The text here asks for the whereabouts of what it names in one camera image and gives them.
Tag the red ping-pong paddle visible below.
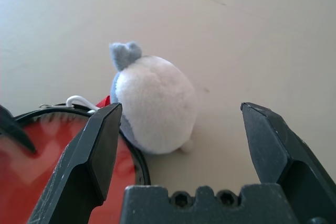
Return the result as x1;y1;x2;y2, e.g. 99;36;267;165
0;119;137;224

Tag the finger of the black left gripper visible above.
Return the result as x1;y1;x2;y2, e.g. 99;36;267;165
0;104;37;154

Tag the white grey plush keychain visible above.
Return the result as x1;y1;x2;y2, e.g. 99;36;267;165
65;41;199;155

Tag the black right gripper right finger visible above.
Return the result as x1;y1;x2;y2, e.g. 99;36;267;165
240;102;336;224

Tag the red and black paddle case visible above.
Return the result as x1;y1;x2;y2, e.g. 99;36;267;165
0;95;152;224

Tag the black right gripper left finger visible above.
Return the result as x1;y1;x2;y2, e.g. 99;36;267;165
27;102;123;224

